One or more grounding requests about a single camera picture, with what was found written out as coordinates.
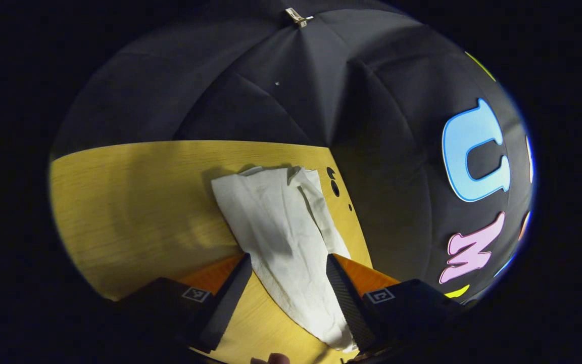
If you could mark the black backdrop cloth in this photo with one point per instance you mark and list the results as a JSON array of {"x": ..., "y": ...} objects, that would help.
[{"x": 271, "y": 101}]

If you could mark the silver metal backdrop clip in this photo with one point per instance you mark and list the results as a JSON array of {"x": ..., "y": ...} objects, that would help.
[{"x": 297, "y": 16}]

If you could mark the white jeans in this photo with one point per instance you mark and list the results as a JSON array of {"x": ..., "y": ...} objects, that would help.
[{"x": 276, "y": 227}]

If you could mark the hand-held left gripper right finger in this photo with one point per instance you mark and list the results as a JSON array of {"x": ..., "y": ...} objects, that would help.
[{"x": 349, "y": 303}]

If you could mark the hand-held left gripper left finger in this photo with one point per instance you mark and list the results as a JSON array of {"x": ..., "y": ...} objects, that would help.
[{"x": 228, "y": 303}]

